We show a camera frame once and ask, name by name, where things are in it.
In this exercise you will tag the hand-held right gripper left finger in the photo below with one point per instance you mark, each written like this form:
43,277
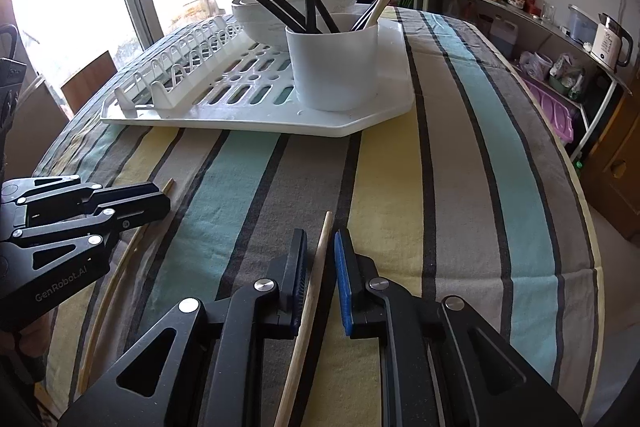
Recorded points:
296,287

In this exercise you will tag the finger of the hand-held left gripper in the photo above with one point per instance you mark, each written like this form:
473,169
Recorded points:
145,212
135,190

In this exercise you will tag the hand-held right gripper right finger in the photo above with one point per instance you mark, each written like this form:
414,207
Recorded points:
343,287

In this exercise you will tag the white utensil cup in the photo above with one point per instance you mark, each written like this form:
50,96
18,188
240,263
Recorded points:
332,67

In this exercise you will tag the wooden chair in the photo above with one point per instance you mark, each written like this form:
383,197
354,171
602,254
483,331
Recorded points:
87,82

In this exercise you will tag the white plastic dish rack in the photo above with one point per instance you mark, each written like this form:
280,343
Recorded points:
225,107

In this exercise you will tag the striped tablecloth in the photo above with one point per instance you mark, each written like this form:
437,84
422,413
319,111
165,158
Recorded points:
450,207

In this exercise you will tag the large white bowl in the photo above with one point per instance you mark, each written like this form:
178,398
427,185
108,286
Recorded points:
260,27

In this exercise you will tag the purple plastic tray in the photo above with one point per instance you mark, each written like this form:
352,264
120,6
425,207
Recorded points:
550,112

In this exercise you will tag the blue plastic jug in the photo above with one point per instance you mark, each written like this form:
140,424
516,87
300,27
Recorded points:
501,37

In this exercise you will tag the wooden cabinet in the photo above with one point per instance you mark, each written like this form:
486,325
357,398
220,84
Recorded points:
617,172

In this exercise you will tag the plastic bags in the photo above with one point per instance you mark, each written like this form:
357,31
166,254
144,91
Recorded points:
560,72

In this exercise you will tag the metal kitchen shelf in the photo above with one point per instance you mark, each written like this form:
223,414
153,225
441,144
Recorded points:
550,32

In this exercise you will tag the drinking glass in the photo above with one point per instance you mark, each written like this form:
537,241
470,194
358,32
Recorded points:
548,13

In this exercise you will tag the clear plastic container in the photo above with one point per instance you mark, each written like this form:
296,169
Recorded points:
582,27

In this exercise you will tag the white electric kettle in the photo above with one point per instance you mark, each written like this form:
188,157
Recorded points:
607,42

